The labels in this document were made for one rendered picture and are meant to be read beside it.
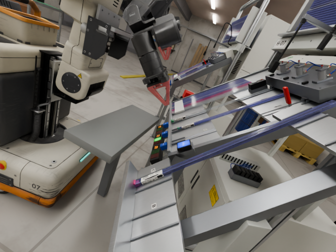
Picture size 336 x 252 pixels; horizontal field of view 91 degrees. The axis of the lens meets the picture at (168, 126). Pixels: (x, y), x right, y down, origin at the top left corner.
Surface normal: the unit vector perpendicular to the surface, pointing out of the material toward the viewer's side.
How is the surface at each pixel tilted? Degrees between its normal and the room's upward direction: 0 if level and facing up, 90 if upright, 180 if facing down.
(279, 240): 90
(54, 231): 0
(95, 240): 0
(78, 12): 90
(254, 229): 90
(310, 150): 90
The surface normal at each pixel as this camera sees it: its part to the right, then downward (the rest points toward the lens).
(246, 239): 0.09, 0.46
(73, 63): -0.12, 0.37
